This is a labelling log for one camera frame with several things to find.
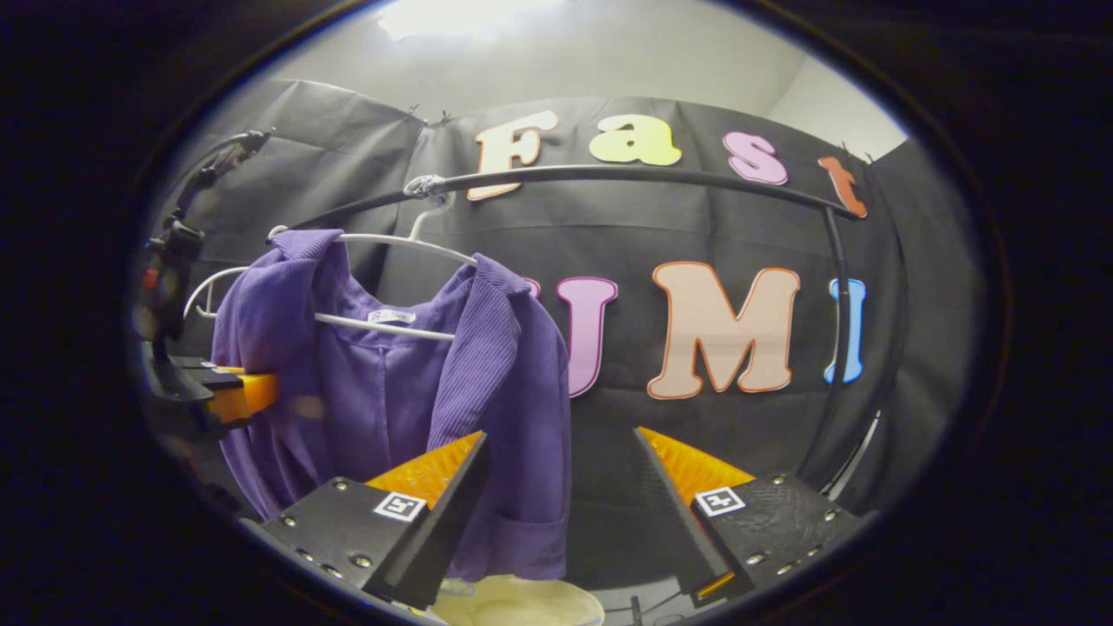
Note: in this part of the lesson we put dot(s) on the black backdrop cloth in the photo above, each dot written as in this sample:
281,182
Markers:
661,217

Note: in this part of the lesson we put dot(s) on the large white clothes hanger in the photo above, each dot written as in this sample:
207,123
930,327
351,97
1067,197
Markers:
391,329

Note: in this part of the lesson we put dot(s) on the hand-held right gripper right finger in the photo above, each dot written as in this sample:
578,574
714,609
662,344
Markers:
687,539

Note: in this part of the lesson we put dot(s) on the black clothes rack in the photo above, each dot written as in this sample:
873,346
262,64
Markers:
609,171

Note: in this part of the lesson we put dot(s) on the yellow laundry hamper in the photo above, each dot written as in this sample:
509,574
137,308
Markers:
522,604

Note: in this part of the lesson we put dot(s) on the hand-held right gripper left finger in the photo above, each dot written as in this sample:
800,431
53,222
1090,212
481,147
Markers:
426,548

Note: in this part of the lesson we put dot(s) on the small white clothes hanger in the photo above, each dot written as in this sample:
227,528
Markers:
196,291

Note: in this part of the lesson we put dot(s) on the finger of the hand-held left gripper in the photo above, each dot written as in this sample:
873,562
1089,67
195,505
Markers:
217,380

